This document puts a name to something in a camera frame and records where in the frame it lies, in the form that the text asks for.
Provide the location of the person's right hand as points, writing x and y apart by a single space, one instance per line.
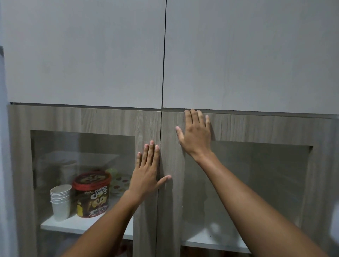
197 140

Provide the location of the plain grey cabinet door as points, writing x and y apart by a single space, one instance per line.
84 53
251 53

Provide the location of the person's left hand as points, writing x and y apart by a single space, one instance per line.
145 177

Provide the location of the white cabinet shelf board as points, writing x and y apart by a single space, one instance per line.
74 225
211 239

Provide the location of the spotted pale green container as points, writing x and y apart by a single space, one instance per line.
119 182

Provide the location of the wood cabinet door with glass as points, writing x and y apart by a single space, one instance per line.
84 119
264 127

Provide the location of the chocolate snack tub red lid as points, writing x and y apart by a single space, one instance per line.
91 196

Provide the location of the person's right little finger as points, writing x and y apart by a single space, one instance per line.
208 123

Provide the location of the person's left forearm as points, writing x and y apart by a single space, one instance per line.
106 227

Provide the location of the person's left little finger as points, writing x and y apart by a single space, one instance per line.
138 160

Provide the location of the person's right forearm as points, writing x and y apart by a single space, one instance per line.
246 206

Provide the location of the person's right middle finger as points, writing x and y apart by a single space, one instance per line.
194 118

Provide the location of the person's right thumb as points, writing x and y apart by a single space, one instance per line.
180 135

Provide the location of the person's left thumb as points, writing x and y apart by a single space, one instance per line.
164 181

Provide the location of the stack of white paper cups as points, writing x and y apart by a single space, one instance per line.
61 209

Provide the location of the person's left middle finger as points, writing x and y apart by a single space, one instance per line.
151 155

